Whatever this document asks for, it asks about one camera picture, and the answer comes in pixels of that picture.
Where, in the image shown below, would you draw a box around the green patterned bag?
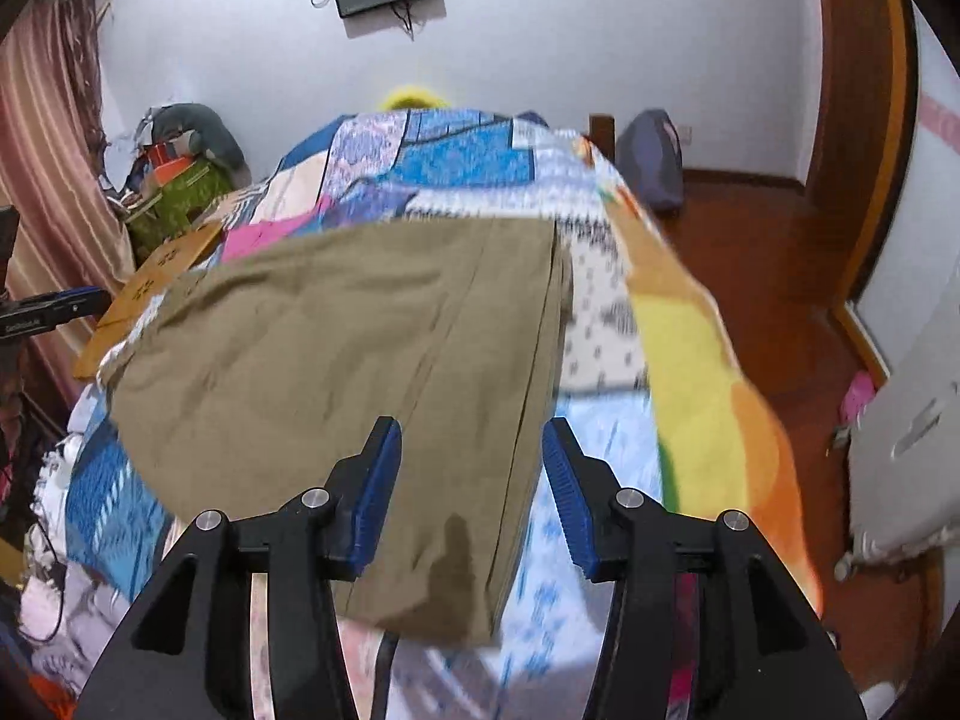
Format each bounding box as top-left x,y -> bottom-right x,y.
124,157 -> 237,267

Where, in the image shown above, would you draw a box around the yellow plush toy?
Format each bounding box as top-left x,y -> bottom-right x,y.
379,85 -> 456,113

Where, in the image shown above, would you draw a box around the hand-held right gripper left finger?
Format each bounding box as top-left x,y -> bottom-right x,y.
75,416 -> 403,720

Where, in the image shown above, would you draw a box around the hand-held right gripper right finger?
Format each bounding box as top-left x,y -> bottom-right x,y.
541,417 -> 863,720

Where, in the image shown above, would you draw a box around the wooden door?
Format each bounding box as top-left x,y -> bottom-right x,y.
810,0 -> 920,316

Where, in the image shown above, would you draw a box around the grey backpack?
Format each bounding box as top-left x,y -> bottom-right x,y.
616,109 -> 685,212

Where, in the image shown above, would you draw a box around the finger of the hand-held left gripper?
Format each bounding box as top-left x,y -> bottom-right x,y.
0,286 -> 112,340

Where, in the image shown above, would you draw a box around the colourful patchwork blanket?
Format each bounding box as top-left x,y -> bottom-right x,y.
19,109 -> 826,720

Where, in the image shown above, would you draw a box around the khaki pants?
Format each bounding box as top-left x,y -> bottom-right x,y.
105,216 -> 575,646

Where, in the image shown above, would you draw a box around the pink toy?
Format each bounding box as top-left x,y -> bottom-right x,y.
840,373 -> 877,425

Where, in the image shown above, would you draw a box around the cardboard box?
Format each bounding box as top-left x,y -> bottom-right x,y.
73,191 -> 260,380

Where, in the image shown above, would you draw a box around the grey stuffed pillow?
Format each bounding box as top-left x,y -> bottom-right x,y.
146,103 -> 248,170

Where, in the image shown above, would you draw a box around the striped pink curtain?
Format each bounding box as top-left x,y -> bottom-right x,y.
0,0 -> 136,391

